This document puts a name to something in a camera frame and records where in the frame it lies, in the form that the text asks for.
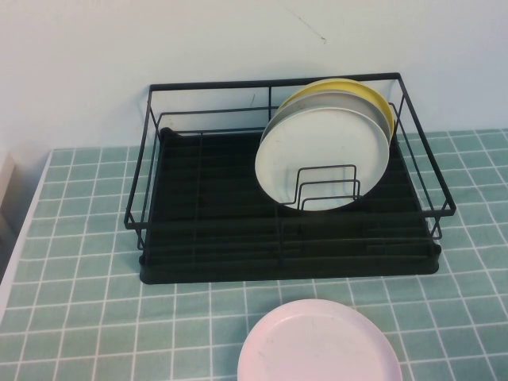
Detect grey round plate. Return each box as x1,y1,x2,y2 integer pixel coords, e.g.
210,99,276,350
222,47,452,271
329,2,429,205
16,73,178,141
264,90,392,140

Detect black wire dish rack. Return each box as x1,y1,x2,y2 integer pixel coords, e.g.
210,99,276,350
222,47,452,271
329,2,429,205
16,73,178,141
123,71,455,267

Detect pink round plate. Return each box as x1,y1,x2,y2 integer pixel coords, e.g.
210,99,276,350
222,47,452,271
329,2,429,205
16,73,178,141
237,299,404,381

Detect green checked tablecloth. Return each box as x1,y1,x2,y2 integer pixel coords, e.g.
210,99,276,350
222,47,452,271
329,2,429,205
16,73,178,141
0,127,508,381

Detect white round plate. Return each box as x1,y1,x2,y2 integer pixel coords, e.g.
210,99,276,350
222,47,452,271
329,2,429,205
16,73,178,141
254,103,391,212

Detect yellow round plate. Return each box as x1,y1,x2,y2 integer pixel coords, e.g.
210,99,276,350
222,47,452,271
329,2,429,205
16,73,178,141
276,78,397,140

